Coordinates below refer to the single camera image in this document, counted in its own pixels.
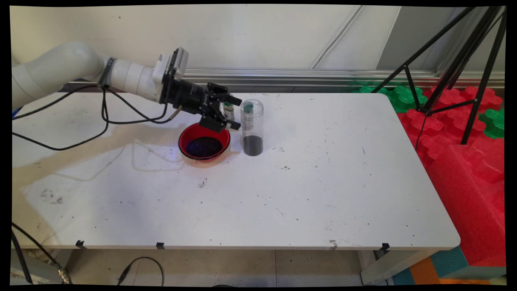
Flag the black camera cable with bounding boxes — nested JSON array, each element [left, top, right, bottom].
[[100, 85, 182, 125]]

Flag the large red foam block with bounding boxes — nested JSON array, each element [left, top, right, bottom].
[[426, 139, 506, 267]]

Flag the teal orange foam mat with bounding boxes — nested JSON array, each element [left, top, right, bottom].
[[391, 246, 506, 286]]

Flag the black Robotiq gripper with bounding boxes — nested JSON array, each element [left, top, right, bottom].
[[160, 77, 243, 133]]

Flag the aluminium rail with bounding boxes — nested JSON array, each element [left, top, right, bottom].
[[67, 67, 505, 91]]

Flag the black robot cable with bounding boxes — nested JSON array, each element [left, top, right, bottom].
[[11, 83, 110, 151]]

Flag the green foam block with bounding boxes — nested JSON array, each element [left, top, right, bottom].
[[479, 108, 505, 140], [353, 85, 428, 114]]

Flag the clear plastic jar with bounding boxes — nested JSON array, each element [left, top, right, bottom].
[[240, 99, 265, 157]]

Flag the thin black tripod cable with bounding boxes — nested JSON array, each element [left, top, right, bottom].
[[415, 114, 429, 151]]

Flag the black arm strap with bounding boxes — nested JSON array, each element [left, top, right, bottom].
[[99, 58, 117, 86]]

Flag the white wall conduit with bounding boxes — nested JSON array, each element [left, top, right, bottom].
[[310, 6, 365, 70]]

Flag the black tripod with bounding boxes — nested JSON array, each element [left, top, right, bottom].
[[370, 6, 507, 146]]

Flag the red bowl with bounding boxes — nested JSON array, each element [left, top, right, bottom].
[[178, 122, 231, 162]]

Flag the black seeds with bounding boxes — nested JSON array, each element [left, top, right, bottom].
[[243, 135, 264, 156], [186, 136, 223, 158]]

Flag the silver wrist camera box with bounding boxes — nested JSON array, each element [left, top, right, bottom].
[[153, 47, 189, 83]]

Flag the black floor cable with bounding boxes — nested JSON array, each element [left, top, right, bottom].
[[117, 257, 165, 287]]

